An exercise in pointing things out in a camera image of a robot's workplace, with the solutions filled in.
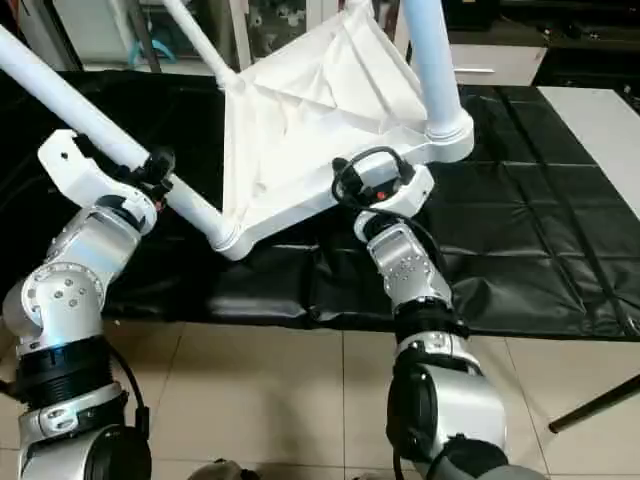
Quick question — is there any white plastic table top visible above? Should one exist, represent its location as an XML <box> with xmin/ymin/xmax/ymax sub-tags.
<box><xmin>220</xmin><ymin>5</ymin><xmax>477</xmax><ymax>263</ymax></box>

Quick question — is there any white glass door cabinet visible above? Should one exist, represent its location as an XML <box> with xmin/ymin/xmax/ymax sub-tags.
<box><xmin>228</xmin><ymin>0</ymin><xmax>353</xmax><ymax>63</ymax></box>

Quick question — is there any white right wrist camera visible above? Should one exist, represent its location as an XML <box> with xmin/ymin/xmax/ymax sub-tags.
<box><xmin>345</xmin><ymin>165</ymin><xmax>437</xmax><ymax>217</ymax></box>

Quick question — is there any black metal table frame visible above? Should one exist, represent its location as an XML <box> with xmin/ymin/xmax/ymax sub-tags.
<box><xmin>548</xmin><ymin>374</ymin><xmax>640</xmax><ymax>434</ymax></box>

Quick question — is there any black table mat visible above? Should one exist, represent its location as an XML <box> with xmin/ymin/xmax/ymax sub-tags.
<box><xmin>0</xmin><ymin>70</ymin><xmax>640</xmax><ymax>341</ymax></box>

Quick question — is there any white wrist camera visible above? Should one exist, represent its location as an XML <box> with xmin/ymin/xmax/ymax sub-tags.
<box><xmin>37</xmin><ymin>129</ymin><xmax>161</xmax><ymax>237</ymax></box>
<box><xmin>345</xmin><ymin>165</ymin><xmax>437</xmax><ymax>217</ymax></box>

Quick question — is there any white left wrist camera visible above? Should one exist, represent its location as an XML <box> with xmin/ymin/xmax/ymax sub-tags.
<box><xmin>37</xmin><ymin>129</ymin><xmax>161</xmax><ymax>237</ymax></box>

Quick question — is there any white drawer unit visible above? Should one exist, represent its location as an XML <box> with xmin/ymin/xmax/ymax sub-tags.
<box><xmin>450</xmin><ymin>42</ymin><xmax>549</xmax><ymax>87</ymax></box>

